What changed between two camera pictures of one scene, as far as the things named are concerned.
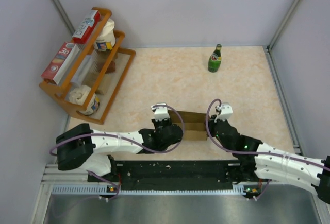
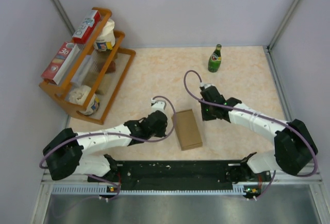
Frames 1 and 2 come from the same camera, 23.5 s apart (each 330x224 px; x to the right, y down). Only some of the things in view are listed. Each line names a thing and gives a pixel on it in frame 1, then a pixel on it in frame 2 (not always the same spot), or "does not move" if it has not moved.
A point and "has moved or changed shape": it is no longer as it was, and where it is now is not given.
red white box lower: (58, 66) does not move
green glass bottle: (214, 61) does not move
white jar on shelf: (106, 39) does not move
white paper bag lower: (79, 95) does not move
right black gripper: (211, 124) to (205, 116)
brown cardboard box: (195, 126) has moved or changed shape
